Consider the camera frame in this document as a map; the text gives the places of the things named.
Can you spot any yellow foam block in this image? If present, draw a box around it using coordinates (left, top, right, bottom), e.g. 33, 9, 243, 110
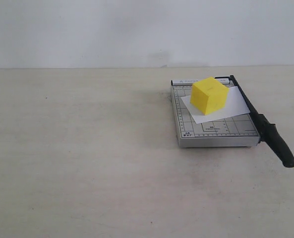
190, 77, 229, 115

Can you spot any white paper sheet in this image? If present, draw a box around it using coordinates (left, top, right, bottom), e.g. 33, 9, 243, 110
181, 86, 250, 124

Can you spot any black cutter blade arm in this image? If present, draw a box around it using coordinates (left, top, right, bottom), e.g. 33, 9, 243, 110
229, 75, 294, 168

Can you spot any grey paper cutter base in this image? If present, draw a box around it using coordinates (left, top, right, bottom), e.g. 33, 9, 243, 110
171, 79, 260, 148

